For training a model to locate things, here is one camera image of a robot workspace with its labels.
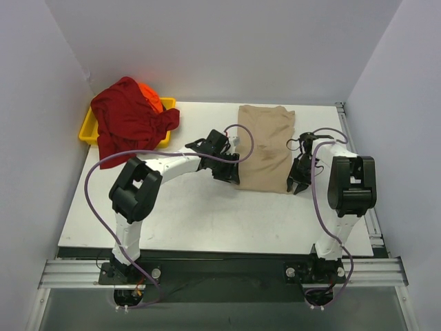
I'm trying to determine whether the yellow plastic bin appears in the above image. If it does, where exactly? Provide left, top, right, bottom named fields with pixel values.
left=78, top=97, right=176, bottom=148

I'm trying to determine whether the orange t shirt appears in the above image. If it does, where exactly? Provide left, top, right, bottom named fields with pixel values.
left=138, top=82, right=164, bottom=114

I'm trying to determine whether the aluminium frame rail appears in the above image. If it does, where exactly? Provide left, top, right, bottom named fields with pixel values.
left=38, top=258, right=409, bottom=289

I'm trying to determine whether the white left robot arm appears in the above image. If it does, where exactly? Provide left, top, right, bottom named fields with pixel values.
left=109, top=130, right=240, bottom=284

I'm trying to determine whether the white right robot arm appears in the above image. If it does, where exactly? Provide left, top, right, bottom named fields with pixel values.
left=287, top=128, right=377, bottom=281

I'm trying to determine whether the dark red t shirt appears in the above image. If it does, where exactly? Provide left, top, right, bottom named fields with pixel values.
left=90, top=77, right=180, bottom=159

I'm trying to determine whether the beige t shirt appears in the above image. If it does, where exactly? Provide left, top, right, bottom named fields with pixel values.
left=236, top=105, right=295, bottom=194

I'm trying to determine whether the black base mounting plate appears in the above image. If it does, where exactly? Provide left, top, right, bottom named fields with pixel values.
left=98, top=250, right=348, bottom=306

